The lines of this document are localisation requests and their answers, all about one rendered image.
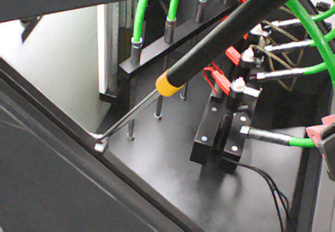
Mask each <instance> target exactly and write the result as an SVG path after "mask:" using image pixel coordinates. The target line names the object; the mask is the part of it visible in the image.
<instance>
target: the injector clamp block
mask: <svg viewBox="0 0 335 232"><path fill-rule="evenodd" d="M245 41H246V39H244V38H242V39H241V40H240V43H239V47H238V49H237V52H238V53H239V54H240V55H241V54H242V53H243V46H244V44H245ZM263 56H264V58H263V62H262V66H260V65H258V64H253V65H252V68H251V72H250V74H251V75H254V74H257V73H258V72H262V71H265V68H266V66H267V62H268V56H267V55H266V54H264V55H259V56H254V57H255V58H259V59H262V57H263ZM236 68H237V65H236V64H235V63H233V65H232V68H231V70H230V74H229V76H228V79H227V80H228V81H229V82H230V84H232V82H233V81H234V76H235V72H236ZM261 84H262V83H261V82H259V81H254V82H248V83H245V86H246V87H247V88H251V89H253V90H255V91H260V87H261ZM227 96H228V95H227V94H226V93H225V92H223V95H222V97H221V101H220V102H219V103H218V102H215V101H213V100H210V98H211V96H210V98H209V101H208V103H207V106H206V110H205V112H204V113H203V118H202V119H201V123H200V127H199V129H198V131H197V134H196V136H195V140H194V144H193V147H192V149H191V155H190V159H189V161H192V162H196V163H197V164H201V165H206V163H207V160H208V158H209V154H210V152H211V149H212V146H213V142H214V140H216V138H217V135H218V133H219V129H220V127H221V122H222V120H223V115H224V111H225V109H224V106H225V102H226V101H227ZM257 99H258V98H256V97H254V96H251V95H249V94H244V95H243V98H242V102H241V103H243V104H245V103H249V104H250V105H251V110H250V111H249V112H242V113H235V115H234V118H233V119H232V121H231V123H230V127H229V129H228V133H227V136H226V138H225V140H224V148H223V150H222V154H221V158H220V160H219V162H218V167H217V170H219V171H223V172H224V173H228V174H232V175H234V173H235V170H236V168H237V165H236V164H233V163H231V162H228V161H227V160H225V159H223V158H222V156H225V157H227V158H230V159H233V160H234V161H237V162H239V161H240V159H241V157H242V154H243V150H244V147H245V142H246V140H247V139H246V138H242V135H241V133H240V132H241V130H242V127H243V126H250V125H251V121H252V118H253V113H254V109H255V106H256V101H257Z"/></svg>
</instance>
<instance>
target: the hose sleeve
mask: <svg viewBox="0 0 335 232"><path fill-rule="evenodd" d="M291 137H293V135H287V134H283V133H278V132H271V131H268V130H263V129H254V128H251V129H250V130H249V138H253V139H255V140H260V141H268V142H271V143H273V144H279V145H283V146H287V147H291V145H289V140H290V138H291Z"/></svg>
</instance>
